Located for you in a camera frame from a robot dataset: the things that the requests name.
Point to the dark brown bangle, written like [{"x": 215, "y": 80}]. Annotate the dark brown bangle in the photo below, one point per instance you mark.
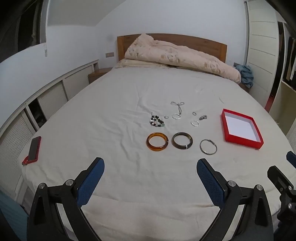
[{"x": 175, "y": 144}]

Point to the silver rhinestone brooch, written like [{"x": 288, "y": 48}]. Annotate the silver rhinestone brooch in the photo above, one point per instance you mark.
[{"x": 203, "y": 117}]

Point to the thin silver bangle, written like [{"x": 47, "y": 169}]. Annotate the thin silver bangle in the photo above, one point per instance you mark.
[{"x": 201, "y": 148}]

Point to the amber bangle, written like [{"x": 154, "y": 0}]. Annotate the amber bangle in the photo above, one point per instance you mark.
[{"x": 149, "y": 145}]

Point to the beige floral duvet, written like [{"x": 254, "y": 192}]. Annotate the beige floral duvet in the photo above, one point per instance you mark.
[{"x": 175, "y": 55}]

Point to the blue crumpled cloth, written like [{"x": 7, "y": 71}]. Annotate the blue crumpled cloth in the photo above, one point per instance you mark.
[{"x": 246, "y": 74}]

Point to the wall socket plate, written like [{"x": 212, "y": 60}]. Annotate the wall socket plate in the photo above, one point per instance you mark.
[{"x": 109, "y": 54}]

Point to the red jewelry box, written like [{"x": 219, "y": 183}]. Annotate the red jewelry box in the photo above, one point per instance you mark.
[{"x": 239, "y": 128}]

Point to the phone in red case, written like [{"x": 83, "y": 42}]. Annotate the phone in red case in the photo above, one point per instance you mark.
[{"x": 34, "y": 148}]

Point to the dark window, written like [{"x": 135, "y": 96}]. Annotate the dark window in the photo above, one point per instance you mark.
[{"x": 20, "y": 27}]

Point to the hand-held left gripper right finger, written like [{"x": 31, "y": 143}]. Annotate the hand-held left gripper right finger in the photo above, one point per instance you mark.
[{"x": 209, "y": 183}]

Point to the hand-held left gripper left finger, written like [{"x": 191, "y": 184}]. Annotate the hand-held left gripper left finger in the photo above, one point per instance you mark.
[{"x": 91, "y": 183}]

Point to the wooden headboard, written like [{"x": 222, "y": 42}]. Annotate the wooden headboard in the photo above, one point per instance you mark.
[{"x": 124, "y": 44}]

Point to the red bag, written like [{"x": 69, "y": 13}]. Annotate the red bag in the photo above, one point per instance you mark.
[{"x": 269, "y": 104}]

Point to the open wardrobe with clothes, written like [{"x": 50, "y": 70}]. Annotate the open wardrobe with clothes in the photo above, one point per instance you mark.
[{"x": 289, "y": 60}]

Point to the white low wall cabinets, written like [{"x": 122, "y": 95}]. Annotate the white low wall cabinets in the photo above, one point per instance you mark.
[{"x": 53, "y": 95}]

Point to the teal cloth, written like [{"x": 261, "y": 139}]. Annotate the teal cloth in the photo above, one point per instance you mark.
[{"x": 11, "y": 215}]

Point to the white wardrobe door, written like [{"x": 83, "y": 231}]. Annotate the white wardrobe door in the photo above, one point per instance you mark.
[{"x": 262, "y": 51}]

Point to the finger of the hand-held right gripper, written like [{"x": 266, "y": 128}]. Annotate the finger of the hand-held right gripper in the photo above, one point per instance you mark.
[
  {"x": 278, "y": 177},
  {"x": 291, "y": 158}
]

